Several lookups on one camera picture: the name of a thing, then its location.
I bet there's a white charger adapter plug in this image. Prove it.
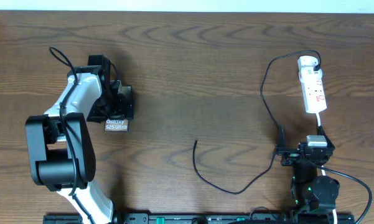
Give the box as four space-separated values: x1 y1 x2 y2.
297 55 320 71

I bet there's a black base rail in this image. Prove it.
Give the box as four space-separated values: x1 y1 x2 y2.
42 212 355 224

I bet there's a white power strip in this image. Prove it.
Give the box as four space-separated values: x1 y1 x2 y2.
299 67 327 114

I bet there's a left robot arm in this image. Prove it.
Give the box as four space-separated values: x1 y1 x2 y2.
25 55 134 223

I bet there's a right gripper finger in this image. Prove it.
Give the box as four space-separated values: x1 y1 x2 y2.
276 126 286 151
317 126 332 145

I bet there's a black charger cable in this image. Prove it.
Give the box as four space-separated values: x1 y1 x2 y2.
192 49 322 195

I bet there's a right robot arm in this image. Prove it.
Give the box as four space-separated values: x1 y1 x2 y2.
275 126 340 223

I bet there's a Galaxy smartphone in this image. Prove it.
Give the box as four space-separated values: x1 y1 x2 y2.
105 86 134 132

